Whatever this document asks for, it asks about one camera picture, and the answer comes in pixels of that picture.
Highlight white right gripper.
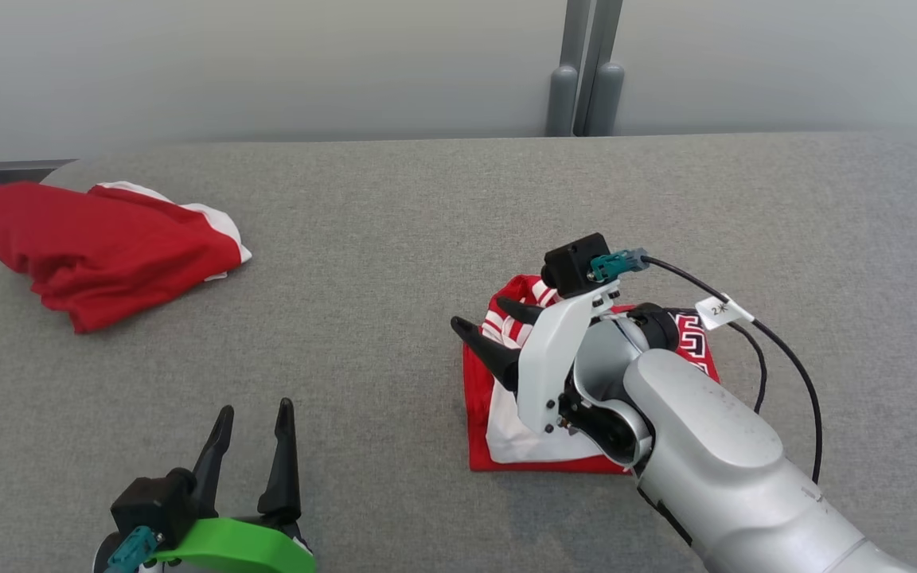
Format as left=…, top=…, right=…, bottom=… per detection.
left=451, top=279, right=626, bottom=435

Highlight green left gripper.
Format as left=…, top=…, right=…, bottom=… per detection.
left=144, top=398, right=316, bottom=573

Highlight red jersey white sleeves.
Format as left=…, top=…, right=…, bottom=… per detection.
left=462, top=275, right=720, bottom=476

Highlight red shorts white trim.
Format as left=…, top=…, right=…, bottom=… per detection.
left=0, top=181, right=252, bottom=335

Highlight right cable teal connector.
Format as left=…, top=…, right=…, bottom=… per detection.
left=590, top=248, right=824, bottom=485

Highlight cable teal connector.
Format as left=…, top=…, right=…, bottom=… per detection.
left=104, top=525, right=161, bottom=573
left=590, top=248, right=824, bottom=485

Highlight left cable teal connector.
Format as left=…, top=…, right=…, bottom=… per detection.
left=104, top=525, right=161, bottom=573

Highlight white right cable label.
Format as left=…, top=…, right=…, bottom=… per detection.
left=696, top=296, right=755, bottom=332

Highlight grey partition post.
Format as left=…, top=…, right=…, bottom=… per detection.
left=584, top=0, right=625, bottom=138
left=546, top=0, right=587, bottom=138

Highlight thin black right cable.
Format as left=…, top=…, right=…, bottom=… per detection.
left=665, top=306, right=768, bottom=415

